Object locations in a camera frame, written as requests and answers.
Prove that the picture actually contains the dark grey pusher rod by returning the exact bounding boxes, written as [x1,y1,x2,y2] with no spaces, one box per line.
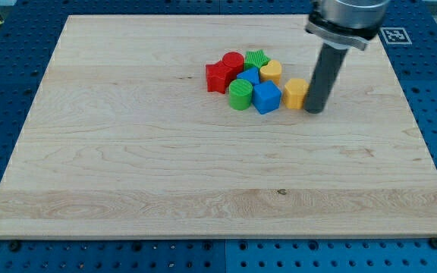
[303,42,348,114]

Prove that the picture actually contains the yellow hexagon block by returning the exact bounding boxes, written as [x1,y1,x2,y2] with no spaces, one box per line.
[282,78,309,109]

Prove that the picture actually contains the yellow heart block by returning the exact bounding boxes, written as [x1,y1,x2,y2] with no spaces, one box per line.
[259,59,282,86]

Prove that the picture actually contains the green star block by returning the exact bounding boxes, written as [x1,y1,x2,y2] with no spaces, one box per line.
[244,49,270,71]

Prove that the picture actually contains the red star block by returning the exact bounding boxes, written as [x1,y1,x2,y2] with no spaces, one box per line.
[205,61,232,94]

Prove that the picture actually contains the white fiducial marker tag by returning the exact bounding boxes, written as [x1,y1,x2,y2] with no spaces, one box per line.
[380,27,412,45]

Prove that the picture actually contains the blue cube block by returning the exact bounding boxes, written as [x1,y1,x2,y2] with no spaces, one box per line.
[252,80,282,115]

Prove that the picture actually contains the small blue block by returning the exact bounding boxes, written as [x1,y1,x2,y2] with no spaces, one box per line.
[237,67,260,86]

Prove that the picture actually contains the green cylinder block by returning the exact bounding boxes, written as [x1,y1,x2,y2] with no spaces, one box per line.
[229,79,253,111]

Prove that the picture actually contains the red cylinder block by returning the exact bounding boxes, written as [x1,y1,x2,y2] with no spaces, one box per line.
[222,52,244,80]

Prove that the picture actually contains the light wooden board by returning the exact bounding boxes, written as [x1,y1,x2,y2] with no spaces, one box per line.
[0,14,437,240]

